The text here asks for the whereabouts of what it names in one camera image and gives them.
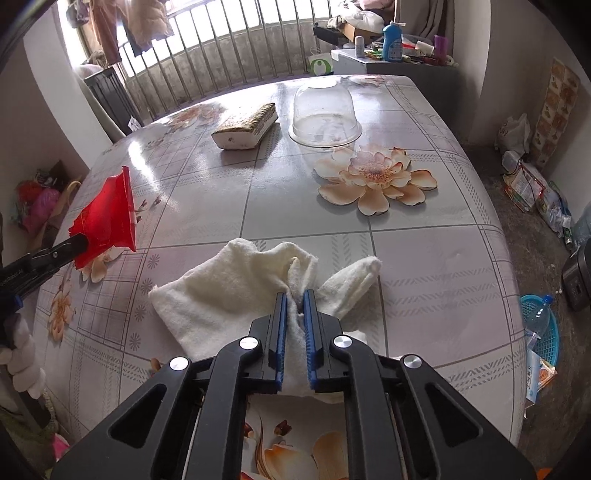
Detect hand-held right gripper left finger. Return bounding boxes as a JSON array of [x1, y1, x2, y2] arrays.
[[50, 292, 289, 480]]

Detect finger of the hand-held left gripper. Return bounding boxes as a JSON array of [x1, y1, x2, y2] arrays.
[[25, 233, 90, 278]]

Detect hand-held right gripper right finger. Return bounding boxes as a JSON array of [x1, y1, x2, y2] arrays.
[[302, 289, 539, 480]]

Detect red white plastic bag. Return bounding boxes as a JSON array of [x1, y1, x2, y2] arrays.
[[68, 165, 138, 271]]

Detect white cloth glove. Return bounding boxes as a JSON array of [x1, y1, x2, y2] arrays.
[[148, 237, 384, 398]]

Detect brown scouring sponge block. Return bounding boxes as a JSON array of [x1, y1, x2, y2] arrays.
[[211, 102, 279, 152]]

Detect clear plastic cup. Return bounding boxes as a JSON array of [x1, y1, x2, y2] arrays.
[[288, 76, 363, 148]]

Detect blue plastic basket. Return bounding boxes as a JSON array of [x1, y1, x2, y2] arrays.
[[521, 294, 560, 407]]

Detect person's left hand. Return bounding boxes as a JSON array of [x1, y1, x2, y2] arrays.
[[0, 316, 47, 400]]

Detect pink plastic bag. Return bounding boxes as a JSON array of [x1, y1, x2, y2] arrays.
[[21, 187, 61, 234]]

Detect brown tote bag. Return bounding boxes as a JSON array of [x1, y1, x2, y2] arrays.
[[44, 180, 84, 250]]

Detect floral tablecloth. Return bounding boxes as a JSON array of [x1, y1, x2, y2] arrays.
[[34, 74, 529, 480]]

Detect black slatted rack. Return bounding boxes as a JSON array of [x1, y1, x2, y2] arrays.
[[83, 67, 132, 134]]

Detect pink hanging jacket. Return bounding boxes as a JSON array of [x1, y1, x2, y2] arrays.
[[90, 0, 123, 65]]

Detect metal balcony railing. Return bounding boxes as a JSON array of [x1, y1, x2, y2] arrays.
[[76, 0, 347, 125]]

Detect beige puffer jacket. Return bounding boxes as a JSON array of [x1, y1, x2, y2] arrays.
[[124, 0, 175, 43]]

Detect pile of floor packaging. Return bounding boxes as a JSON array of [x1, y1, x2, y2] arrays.
[[501, 150, 573, 232]]

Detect dark rice cooker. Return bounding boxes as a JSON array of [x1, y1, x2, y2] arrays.
[[561, 249, 591, 311]]

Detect green white paper bag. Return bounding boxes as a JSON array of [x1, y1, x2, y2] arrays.
[[308, 48, 334, 76]]

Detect grey white cabinet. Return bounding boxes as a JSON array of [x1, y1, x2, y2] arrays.
[[331, 48, 462, 93]]

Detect blue detergent bottle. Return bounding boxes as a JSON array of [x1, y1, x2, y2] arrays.
[[382, 21, 403, 62]]

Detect cardboard box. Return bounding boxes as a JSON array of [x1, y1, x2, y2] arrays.
[[339, 21, 384, 47]]

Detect white cloth bundle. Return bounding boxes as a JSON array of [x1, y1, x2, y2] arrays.
[[335, 0, 386, 28]]

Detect patterned tile board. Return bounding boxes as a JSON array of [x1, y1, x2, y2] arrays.
[[531, 58, 581, 168]]

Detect grey curtain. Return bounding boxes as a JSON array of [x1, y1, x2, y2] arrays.
[[402, 0, 455, 51]]

